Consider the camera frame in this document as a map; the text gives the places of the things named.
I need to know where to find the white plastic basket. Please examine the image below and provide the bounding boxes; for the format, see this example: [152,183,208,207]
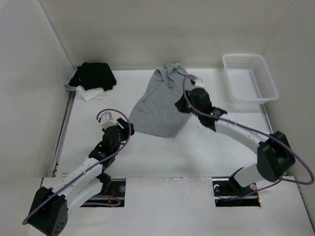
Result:
[222,53,280,106]

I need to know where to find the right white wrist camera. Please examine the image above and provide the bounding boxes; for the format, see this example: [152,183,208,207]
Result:
[190,78,204,88]

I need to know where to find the folded white tank top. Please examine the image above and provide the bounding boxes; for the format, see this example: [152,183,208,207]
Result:
[64,72,112,102]

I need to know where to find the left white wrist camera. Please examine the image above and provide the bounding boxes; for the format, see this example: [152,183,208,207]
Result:
[98,112,116,130]

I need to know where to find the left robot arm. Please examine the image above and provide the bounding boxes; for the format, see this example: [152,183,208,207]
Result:
[22,118,134,236]

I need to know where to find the purple cable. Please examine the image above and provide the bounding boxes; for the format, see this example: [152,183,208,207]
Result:
[182,75,315,201]
[22,109,132,226]

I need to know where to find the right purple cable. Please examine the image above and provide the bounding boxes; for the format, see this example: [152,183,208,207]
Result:
[182,75,315,201]

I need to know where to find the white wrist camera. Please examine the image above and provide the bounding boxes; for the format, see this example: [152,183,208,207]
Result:
[98,112,116,130]
[190,78,204,88]

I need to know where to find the folded black tank top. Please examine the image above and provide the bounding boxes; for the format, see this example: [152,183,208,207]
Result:
[66,62,117,91]

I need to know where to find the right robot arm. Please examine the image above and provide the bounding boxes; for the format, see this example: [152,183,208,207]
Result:
[175,88,295,195]

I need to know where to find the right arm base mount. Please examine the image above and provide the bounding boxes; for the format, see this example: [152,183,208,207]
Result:
[212,172,261,207]

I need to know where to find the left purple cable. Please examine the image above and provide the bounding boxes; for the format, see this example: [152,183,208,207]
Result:
[22,109,132,226]

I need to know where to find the grey tank top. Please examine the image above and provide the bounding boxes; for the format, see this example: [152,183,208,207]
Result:
[129,62,195,138]

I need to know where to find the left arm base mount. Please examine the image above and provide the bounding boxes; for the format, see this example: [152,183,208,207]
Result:
[82,173,126,207]

